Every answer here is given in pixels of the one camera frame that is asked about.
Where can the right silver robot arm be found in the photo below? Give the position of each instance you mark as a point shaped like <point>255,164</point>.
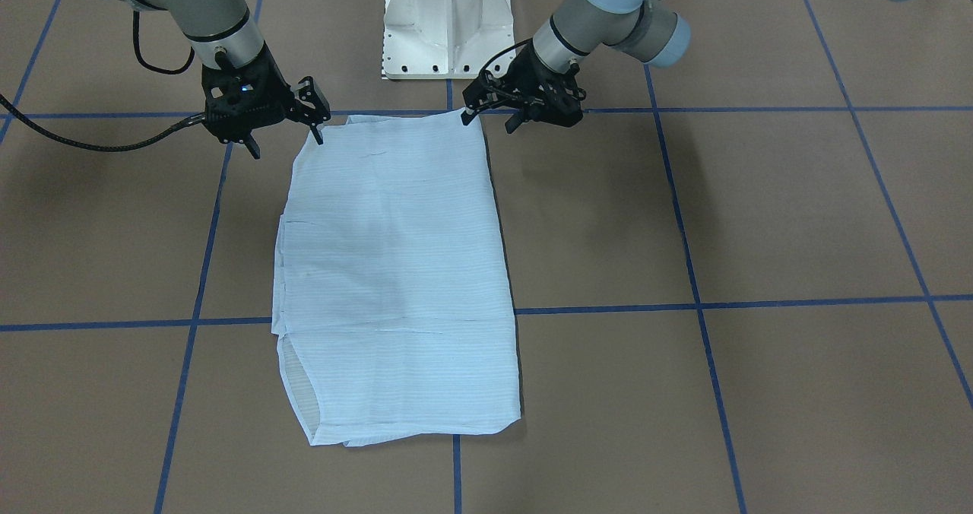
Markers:
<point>210,25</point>

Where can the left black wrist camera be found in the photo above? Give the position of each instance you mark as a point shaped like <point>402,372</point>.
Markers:
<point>562,100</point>

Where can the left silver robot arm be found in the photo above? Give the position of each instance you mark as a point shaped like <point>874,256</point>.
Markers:
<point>763,55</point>

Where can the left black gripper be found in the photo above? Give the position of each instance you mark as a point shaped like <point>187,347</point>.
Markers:
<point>530,74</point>

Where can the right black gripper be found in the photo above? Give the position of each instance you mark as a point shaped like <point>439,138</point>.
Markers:
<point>271,81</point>

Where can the light blue button shirt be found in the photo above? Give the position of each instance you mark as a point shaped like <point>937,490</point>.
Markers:
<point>391,303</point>

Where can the white camera stand pillar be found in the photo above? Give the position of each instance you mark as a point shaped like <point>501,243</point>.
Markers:
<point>446,39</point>

